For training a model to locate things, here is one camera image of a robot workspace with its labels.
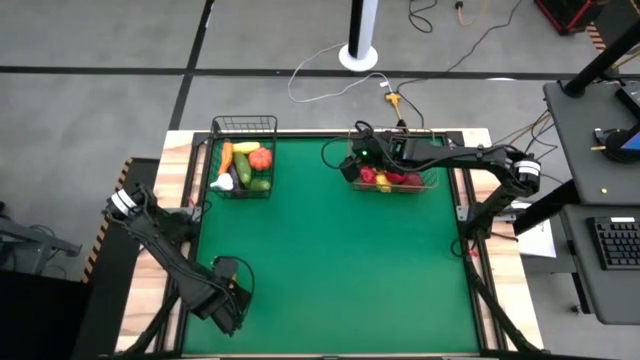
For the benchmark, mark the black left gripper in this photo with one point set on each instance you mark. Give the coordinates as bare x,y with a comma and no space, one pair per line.
220,300

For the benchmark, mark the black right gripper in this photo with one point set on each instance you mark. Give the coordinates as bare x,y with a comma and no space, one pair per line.
375,147

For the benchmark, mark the small yellow lemon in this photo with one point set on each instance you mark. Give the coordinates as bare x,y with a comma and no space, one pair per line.
382,176

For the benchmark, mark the large dark red fruit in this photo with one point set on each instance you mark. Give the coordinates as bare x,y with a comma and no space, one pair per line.
414,179

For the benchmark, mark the green cucumber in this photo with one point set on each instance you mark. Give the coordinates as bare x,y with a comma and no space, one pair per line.
260,185
242,169

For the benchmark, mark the yellow corn cob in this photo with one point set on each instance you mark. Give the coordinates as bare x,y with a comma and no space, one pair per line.
246,147

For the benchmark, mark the white garlic bulb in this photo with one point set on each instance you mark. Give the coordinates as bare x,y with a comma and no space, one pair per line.
223,182

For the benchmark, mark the purple eggplant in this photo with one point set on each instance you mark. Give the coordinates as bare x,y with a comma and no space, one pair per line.
235,181

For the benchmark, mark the orange carrot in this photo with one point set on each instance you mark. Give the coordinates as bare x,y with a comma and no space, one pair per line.
226,157

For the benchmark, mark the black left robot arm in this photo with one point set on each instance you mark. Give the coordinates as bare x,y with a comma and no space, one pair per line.
165,250

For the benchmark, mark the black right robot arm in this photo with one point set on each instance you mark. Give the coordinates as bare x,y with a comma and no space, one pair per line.
460,155

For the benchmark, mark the yellow power plug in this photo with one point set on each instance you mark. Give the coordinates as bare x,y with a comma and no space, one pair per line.
393,100

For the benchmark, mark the pole with round white base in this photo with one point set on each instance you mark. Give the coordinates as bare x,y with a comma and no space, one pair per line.
358,55

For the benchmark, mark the green table mat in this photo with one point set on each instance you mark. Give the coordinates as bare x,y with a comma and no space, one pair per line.
325,250

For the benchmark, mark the orange pumpkin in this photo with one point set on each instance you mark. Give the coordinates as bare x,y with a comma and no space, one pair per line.
260,159

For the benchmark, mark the black platform with hazard stripes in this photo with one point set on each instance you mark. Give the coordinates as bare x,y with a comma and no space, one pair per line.
115,280

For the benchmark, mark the white paper sheet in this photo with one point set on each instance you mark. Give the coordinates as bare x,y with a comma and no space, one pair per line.
537,242

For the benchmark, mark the grey desk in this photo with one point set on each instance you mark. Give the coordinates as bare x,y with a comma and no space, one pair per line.
610,295
580,150

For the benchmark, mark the grey floor equipment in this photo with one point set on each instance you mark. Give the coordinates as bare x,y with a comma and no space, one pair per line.
30,240

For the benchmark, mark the red and black cart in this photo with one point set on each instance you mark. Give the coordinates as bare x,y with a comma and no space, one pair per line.
565,12

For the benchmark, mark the black stand pole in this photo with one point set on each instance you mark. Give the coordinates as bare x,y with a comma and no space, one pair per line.
600,62

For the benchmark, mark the black round desk device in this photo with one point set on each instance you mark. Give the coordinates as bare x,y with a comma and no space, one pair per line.
617,147

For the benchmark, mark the black keyboard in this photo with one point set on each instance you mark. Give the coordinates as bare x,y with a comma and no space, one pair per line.
617,245

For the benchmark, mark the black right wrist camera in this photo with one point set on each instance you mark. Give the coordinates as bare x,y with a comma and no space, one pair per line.
350,169

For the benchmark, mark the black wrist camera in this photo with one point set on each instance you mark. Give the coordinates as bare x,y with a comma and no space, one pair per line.
350,169
226,268

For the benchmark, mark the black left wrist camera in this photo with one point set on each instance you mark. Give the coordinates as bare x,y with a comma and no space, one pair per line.
226,268

